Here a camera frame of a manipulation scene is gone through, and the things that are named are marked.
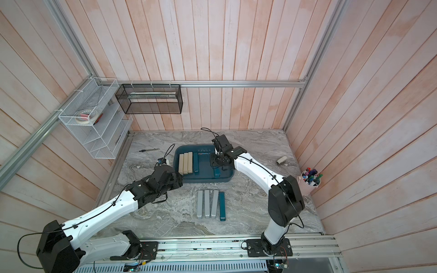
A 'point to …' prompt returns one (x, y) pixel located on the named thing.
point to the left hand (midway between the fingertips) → (177, 180)
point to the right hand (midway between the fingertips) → (212, 159)
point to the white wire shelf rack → (104, 139)
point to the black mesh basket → (150, 99)
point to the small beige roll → (281, 160)
